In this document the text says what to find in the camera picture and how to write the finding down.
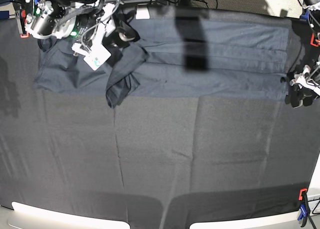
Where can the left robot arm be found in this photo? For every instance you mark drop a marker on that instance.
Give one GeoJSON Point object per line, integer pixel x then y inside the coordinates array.
{"type": "Point", "coordinates": [313, 8]}

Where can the red clamp far right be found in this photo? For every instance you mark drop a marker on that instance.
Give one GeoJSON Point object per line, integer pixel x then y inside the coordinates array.
{"type": "Point", "coordinates": [315, 40]}

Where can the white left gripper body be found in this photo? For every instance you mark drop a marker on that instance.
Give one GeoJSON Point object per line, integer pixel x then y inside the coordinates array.
{"type": "Point", "coordinates": [304, 79]}

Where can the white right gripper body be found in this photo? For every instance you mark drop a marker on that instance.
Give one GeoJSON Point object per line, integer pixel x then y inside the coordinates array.
{"type": "Point", "coordinates": [96, 54]}

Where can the red blue clamp near right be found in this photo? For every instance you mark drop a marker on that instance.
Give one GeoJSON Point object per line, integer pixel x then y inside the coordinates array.
{"type": "Point", "coordinates": [304, 208]}

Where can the red clamp far left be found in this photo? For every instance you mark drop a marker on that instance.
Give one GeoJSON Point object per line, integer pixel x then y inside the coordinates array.
{"type": "Point", "coordinates": [20, 16]}

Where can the black table cloth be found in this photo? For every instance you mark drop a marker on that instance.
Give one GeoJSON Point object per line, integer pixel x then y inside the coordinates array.
{"type": "Point", "coordinates": [153, 162]}

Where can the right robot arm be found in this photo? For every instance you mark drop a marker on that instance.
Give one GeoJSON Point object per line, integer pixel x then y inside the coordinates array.
{"type": "Point", "coordinates": [89, 23]}

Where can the dark grey t-shirt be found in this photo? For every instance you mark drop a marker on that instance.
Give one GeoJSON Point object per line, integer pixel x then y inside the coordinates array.
{"type": "Point", "coordinates": [182, 55]}

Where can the blue clamp far right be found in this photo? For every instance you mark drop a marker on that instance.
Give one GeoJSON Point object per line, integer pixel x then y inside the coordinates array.
{"type": "Point", "coordinates": [303, 17]}

